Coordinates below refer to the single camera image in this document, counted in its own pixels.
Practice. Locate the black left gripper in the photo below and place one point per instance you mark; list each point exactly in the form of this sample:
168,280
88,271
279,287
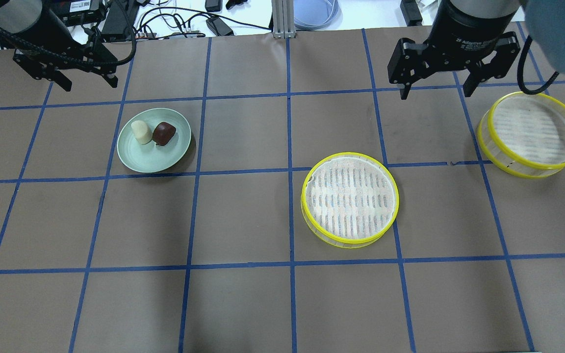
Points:
60,55

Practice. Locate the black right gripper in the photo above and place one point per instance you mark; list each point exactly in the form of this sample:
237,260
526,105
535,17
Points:
464,27

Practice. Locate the white steamed bun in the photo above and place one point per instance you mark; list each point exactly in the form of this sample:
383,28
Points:
141,132

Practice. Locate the yellow steamer basket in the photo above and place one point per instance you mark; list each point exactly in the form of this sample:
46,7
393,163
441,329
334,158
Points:
349,200
524,135

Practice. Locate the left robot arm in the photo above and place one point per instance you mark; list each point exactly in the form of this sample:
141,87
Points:
18,15

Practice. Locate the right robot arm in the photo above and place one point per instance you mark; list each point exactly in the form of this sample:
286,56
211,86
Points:
485,37

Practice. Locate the brown steamed bun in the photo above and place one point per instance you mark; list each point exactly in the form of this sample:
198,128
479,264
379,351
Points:
163,133

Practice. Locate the light green plate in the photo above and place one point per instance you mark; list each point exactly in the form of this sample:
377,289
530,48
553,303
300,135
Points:
150,158

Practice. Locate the black power adapter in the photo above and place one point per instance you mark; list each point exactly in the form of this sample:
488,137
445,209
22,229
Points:
218,27

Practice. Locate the blue plate on desk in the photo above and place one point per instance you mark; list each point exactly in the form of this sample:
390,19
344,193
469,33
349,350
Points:
314,14

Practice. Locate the aluminium frame post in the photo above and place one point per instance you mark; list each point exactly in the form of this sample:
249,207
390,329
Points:
283,19

